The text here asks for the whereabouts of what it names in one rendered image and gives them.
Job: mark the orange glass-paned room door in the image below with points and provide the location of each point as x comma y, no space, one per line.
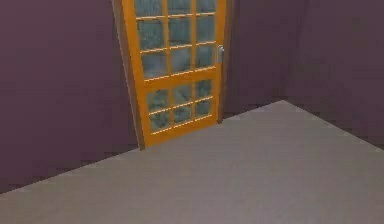
180,76

